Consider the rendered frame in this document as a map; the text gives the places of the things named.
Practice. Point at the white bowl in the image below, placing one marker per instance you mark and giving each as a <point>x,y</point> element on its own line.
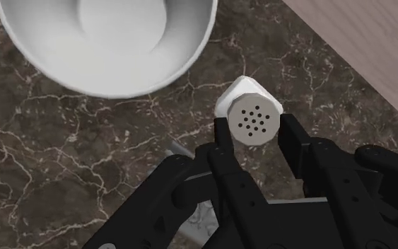
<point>105,44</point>

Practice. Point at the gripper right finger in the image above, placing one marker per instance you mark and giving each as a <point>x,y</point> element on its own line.
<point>343,172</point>

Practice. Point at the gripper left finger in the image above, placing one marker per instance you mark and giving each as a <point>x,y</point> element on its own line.
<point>233,186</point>

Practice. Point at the white salt shaker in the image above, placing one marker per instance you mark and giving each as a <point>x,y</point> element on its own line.
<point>252,113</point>

